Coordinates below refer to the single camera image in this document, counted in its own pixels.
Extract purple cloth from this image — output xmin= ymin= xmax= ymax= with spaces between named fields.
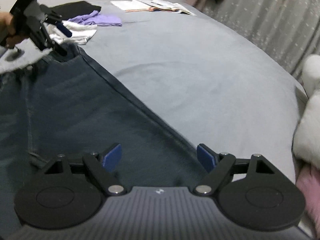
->
xmin=69 ymin=10 xmax=123 ymax=27

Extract black cloth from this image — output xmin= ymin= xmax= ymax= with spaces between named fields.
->
xmin=52 ymin=2 xmax=102 ymax=18

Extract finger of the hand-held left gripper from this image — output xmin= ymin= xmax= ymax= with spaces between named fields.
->
xmin=41 ymin=4 xmax=73 ymax=38
xmin=31 ymin=24 xmax=68 ymax=57

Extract grey dotted curtain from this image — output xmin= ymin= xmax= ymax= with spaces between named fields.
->
xmin=202 ymin=0 xmax=320 ymax=80

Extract dark blue jeans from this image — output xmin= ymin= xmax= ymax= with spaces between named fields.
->
xmin=0 ymin=42 xmax=215 ymax=230

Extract open book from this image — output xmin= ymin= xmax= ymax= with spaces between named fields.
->
xmin=111 ymin=0 xmax=197 ymax=16

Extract pink blanket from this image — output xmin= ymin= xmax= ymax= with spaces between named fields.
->
xmin=295 ymin=164 xmax=320 ymax=230

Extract grey bed sheet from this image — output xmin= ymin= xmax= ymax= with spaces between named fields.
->
xmin=50 ymin=1 xmax=308 ymax=188

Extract person's left hand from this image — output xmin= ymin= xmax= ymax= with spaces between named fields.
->
xmin=0 ymin=12 xmax=24 ymax=45

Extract white cloth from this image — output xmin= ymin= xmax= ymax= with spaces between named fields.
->
xmin=49 ymin=21 xmax=98 ymax=45

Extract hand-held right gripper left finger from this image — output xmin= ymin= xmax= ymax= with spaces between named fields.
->
xmin=44 ymin=143 xmax=125 ymax=197

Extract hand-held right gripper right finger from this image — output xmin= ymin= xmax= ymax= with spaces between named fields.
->
xmin=195 ymin=144 xmax=275 ymax=197

